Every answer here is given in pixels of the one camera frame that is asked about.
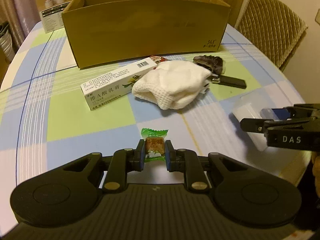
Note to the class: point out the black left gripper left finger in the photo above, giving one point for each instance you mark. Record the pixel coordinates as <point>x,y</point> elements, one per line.
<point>123,162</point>

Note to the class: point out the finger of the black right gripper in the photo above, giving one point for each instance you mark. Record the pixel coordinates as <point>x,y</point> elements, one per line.
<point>261,125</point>
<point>302,110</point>

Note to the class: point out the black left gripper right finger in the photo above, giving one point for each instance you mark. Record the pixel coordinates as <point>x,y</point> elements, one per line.
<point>187,162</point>

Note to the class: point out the white square night light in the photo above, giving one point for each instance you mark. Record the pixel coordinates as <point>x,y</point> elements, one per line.
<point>254,105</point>

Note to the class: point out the green candy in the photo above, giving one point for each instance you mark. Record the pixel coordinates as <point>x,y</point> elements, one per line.
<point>154,144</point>

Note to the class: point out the black lighter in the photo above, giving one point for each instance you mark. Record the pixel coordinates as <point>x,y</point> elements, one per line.
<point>229,81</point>

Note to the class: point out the white ointment carton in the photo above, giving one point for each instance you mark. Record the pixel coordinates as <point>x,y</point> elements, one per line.
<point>116,83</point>

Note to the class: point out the white knitted sock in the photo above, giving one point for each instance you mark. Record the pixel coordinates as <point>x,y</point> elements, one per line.
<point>173,84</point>

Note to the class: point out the dark furry hair clip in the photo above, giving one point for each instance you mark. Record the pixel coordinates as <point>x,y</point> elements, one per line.
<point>213,63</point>

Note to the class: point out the checked plastic tablecloth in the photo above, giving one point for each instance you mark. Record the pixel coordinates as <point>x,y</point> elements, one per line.
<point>46,122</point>

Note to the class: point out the small red snack packet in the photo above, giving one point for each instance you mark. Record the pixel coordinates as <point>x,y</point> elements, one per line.
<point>158,59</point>

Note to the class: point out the brown cardboard box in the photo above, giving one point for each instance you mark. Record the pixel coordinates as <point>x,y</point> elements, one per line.
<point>103,31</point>

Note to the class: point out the white product box with photo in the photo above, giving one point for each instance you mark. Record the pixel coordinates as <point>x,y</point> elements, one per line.
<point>50,12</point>

